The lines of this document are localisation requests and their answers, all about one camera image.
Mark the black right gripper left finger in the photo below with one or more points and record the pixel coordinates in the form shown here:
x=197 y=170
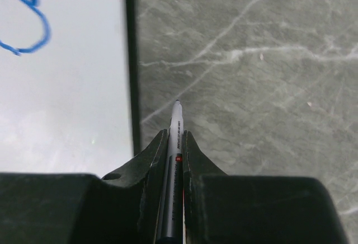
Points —
x=121 y=207

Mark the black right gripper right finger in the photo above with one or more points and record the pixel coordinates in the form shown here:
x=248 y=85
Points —
x=222 y=208

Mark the blue capped whiteboard marker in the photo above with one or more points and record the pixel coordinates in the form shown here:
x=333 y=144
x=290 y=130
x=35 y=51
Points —
x=170 y=220

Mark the white rectangular whiteboard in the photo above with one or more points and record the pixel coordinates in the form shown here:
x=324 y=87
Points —
x=65 y=104

